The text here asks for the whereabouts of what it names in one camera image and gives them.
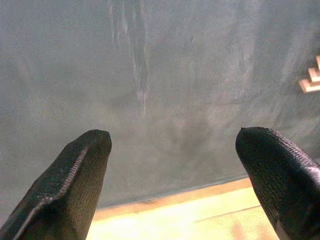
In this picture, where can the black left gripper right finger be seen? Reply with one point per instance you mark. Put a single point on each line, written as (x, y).
(282, 180)

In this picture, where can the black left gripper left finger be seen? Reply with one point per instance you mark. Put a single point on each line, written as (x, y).
(62, 195)

